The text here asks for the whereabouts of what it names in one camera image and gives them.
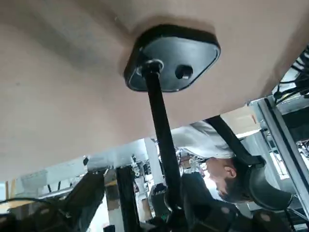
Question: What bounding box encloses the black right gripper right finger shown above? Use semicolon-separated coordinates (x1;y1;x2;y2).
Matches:
181;174;294;232

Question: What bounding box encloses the black vr headset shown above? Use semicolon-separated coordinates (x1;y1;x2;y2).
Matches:
206;115;294;214

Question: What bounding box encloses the cardboard box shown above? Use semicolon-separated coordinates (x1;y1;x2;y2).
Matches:
221;105;262;140

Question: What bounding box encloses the aluminium frame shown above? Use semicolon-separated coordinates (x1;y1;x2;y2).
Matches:
247;95;309;215

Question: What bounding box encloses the black desktop phone stand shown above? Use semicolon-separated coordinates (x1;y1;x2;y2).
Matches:
115;23;222;232

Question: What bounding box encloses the person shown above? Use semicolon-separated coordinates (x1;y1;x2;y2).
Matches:
169;119;244;203

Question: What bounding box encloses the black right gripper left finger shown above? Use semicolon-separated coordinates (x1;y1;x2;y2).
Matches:
0;170;107;232

